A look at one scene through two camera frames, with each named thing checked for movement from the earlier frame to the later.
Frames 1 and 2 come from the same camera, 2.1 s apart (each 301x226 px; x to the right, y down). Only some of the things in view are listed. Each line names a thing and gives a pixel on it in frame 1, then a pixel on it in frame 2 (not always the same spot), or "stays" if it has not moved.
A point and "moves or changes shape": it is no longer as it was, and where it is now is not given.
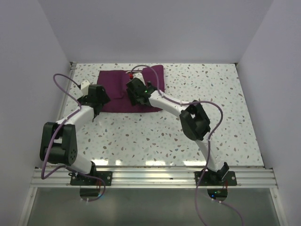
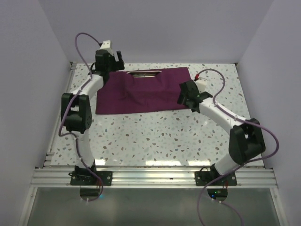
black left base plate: [106, 175] stays
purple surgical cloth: [114, 83] moves or changes shape
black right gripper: [132, 97] to [181, 99]
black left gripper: [104, 99] to [118, 66]
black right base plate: [213, 178] stays
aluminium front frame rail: [153, 177] stays
